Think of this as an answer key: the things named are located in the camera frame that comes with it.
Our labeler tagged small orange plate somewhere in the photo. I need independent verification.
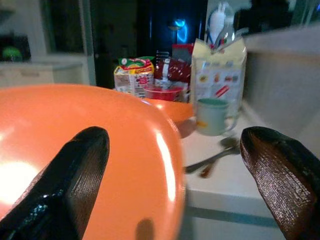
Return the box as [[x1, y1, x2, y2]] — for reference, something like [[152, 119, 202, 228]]
[[144, 98, 195, 123]]

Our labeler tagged white kitchen cabinet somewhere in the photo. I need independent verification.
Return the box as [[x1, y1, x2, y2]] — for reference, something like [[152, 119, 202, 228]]
[[0, 0, 97, 87]]

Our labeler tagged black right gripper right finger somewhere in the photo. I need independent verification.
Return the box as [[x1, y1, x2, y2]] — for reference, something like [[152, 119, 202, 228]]
[[239, 126, 320, 240]]

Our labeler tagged red bowl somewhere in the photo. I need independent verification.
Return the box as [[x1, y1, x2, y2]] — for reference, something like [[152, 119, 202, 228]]
[[143, 84, 185, 102]]

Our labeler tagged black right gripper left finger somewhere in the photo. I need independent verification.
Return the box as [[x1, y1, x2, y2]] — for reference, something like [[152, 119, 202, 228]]
[[0, 126, 111, 240]]

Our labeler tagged pale mug teal inside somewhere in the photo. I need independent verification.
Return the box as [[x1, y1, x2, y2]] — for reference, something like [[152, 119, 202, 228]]
[[196, 98, 240, 137]]

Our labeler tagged white printed food bag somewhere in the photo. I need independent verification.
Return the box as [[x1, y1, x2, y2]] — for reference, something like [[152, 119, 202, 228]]
[[191, 38, 248, 111]]

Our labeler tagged large orange plate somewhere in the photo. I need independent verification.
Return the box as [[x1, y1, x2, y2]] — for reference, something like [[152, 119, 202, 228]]
[[0, 84, 186, 240]]

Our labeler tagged clear pouch with white item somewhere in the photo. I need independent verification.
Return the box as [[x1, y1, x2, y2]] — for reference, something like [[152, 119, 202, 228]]
[[206, 1, 237, 48]]

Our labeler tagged green round object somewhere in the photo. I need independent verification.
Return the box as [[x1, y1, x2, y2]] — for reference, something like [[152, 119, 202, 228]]
[[2, 46, 23, 62]]

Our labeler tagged red green noodle pack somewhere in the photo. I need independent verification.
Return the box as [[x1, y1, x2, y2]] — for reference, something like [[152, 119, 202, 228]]
[[113, 56, 155, 97]]

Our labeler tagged glossy black door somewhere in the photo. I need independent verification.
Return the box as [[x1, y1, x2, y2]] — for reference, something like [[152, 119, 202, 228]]
[[136, 0, 208, 58]]

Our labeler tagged silver spoon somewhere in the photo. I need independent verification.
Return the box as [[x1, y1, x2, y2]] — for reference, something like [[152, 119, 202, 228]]
[[184, 137, 241, 175]]

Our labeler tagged dark red package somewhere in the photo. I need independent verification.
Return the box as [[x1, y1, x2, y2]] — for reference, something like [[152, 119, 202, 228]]
[[154, 43, 195, 85]]

